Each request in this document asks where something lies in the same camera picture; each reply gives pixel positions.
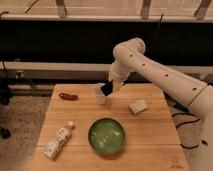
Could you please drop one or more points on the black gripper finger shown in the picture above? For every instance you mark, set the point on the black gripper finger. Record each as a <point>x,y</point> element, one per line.
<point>107,88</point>

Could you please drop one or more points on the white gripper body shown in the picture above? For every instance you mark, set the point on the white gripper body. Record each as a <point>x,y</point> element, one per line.
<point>117,77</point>

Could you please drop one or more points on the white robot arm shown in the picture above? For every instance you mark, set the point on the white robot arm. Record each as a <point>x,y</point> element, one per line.
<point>194,94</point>

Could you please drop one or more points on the red chili pepper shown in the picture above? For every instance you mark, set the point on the red chili pepper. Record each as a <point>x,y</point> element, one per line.
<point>68,97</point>

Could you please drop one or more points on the green bowl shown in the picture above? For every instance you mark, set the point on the green bowl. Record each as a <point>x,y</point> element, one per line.
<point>106,136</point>

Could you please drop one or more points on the white labelled bottle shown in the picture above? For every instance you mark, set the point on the white labelled bottle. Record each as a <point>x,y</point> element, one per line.
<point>56,143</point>

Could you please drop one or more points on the black object on floor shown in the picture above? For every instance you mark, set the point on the black object on floor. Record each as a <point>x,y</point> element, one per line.
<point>4,133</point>

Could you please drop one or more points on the white window rail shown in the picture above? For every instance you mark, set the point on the white window rail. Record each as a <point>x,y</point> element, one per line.
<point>81,71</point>

